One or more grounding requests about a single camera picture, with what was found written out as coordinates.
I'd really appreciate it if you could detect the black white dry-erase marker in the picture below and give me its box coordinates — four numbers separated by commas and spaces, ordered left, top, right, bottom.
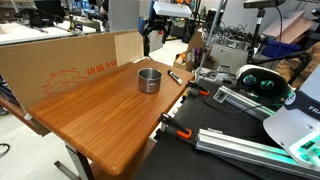
167, 69, 184, 86

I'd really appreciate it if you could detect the small stainless steel pot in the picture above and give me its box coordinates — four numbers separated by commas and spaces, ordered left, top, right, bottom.
137, 67, 163, 95

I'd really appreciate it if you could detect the small open cardboard box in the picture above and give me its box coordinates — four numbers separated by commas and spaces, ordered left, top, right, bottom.
172, 49, 196, 72

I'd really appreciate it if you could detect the black perforated breadboard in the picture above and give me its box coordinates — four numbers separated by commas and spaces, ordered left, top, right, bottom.
173, 79, 284, 148

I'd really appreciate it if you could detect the black background robot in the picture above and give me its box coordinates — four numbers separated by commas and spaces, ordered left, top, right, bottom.
142, 15, 169, 57

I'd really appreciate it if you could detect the silver metal pole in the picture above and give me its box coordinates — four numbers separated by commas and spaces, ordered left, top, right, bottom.
194, 0, 226, 83

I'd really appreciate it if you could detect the white equipment crate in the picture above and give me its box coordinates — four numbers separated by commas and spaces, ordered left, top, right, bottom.
209, 43, 250, 76

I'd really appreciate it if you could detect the white light panel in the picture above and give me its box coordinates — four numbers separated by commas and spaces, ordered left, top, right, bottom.
152, 0, 193, 19

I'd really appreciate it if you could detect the grey panel board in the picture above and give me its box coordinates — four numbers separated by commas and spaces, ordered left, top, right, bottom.
108, 0, 141, 33

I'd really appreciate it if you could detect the white VR headset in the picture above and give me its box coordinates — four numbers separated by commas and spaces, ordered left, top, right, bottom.
235, 64, 294, 102

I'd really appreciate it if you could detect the large flat cardboard box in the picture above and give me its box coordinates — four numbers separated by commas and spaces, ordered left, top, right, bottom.
0, 29, 145, 113

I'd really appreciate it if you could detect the blue plastic bin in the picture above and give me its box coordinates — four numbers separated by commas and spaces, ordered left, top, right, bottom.
261, 39, 303, 60

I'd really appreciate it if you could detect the black monitor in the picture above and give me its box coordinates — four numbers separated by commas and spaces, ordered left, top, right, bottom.
33, 0, 66, 20

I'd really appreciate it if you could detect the low wooden table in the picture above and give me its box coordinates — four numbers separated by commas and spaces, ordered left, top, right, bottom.
0, 94, 52, 138

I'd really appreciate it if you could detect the loose cardboard sheet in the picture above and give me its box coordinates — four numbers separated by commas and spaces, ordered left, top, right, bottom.
262, 9, 316, 40

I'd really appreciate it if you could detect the white workbench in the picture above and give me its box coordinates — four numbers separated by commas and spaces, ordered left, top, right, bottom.
0, 20, 98, 46

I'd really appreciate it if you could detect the person in brown jacket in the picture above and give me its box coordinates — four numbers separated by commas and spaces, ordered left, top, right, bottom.
274, 41, 320, 88

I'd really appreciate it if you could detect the black clamp orange handle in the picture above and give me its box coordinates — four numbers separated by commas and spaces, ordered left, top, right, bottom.
185, 80, 211, 98
157, 112, 194, 140

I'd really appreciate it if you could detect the silver corner bracket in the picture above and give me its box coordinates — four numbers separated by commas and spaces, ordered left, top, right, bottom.
213, 87, 230, 103

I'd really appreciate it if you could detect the aluminium extrusion rail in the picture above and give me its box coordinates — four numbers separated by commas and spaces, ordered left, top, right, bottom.
213, 85, 276, 122
195, 128, 320, 180

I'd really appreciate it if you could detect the tangled cable bundle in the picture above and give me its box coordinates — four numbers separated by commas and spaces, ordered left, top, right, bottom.
213, 18, 256, 46

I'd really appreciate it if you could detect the grey metal table frame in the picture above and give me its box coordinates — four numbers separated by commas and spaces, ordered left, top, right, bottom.
54, 142, 97, 180

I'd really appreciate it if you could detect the black camera stand pole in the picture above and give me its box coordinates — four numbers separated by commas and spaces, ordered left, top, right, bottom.
246, 8, 268, 65

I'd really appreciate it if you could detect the black camera on stand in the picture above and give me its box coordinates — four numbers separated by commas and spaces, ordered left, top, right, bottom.
243, 0, 287, 10

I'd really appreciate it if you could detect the black floor cable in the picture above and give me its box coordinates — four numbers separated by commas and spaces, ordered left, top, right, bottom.
0, 143, 11, 159

